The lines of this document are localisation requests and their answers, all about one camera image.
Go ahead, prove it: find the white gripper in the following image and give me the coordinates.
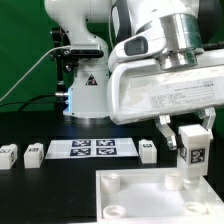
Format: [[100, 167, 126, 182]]
[[107, 49, 224, 150]]

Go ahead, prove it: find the white square tabletop part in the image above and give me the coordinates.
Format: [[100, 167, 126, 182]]
[[96, 168, 224, 224]]

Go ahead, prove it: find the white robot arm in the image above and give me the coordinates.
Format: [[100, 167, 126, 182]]
[[45, 0, 224, 130]]

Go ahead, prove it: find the white marker sheet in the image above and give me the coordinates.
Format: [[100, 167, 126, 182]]
[[46, 138, 138, 159]]

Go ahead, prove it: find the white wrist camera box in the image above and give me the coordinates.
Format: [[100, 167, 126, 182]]
[[108, 30, 166, 72]]

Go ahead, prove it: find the black camera stand clamp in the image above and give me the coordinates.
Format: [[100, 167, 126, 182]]
[[50, 27, 79, 112]]

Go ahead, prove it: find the black cable left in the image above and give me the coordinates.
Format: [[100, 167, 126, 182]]
[[0, 93, 58, 112]]

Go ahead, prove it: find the white cable left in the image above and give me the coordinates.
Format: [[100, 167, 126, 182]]
[[0, 45, 68, 102]]

